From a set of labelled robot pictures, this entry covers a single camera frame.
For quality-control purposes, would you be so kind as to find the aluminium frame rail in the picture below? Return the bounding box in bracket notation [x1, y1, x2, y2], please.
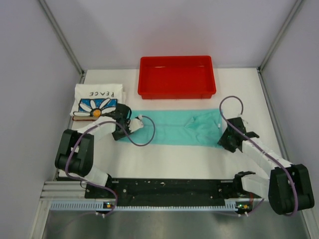
[39, 180, 314, 200]

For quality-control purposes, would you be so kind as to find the grey slotted cable duct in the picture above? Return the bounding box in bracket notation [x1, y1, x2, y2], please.
[49, 201, 239, 212]

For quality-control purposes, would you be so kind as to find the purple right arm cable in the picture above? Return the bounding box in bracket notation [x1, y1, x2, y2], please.
[219, 96, 299, 217]

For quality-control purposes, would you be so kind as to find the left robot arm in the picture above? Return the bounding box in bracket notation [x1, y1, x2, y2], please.
[55, 104, 132, 198]

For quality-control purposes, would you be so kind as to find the teal t-shirt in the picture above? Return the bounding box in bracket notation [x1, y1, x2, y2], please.
[130, 109, 223, 147]

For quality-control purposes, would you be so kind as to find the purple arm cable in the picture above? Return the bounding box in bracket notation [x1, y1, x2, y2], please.
[64, 116, 157, 220]
[219, 96, 299, 217]

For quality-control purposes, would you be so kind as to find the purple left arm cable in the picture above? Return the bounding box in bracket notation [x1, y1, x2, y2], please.
[64, 116, 157, 220]

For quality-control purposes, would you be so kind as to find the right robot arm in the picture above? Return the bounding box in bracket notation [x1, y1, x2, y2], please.
[218, 117, 315, 215]

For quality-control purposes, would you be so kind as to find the left aluminium corner post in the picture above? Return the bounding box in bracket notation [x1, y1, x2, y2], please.
[37, 0, 85, 76]

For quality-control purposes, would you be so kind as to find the folded brown t-shirt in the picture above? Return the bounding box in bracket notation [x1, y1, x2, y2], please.
[72, 116, 99, 121]

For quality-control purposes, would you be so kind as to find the red plastic bin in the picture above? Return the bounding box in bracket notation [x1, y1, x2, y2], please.
[138, 55, 217, 100]

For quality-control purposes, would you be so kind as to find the folded white daisy t-shirt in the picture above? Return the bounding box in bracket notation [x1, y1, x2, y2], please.
[70, 84, 126, 118]

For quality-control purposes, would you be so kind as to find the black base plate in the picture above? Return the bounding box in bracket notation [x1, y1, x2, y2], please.
[84, 171, 265, 207]

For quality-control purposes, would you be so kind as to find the aluminium corner post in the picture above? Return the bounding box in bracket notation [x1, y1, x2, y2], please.
[37, 0, 85, 76]
[258, 0, 306, 73]

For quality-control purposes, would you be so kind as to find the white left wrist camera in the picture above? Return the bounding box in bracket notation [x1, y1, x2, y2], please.
[129, 115, 144, 132]

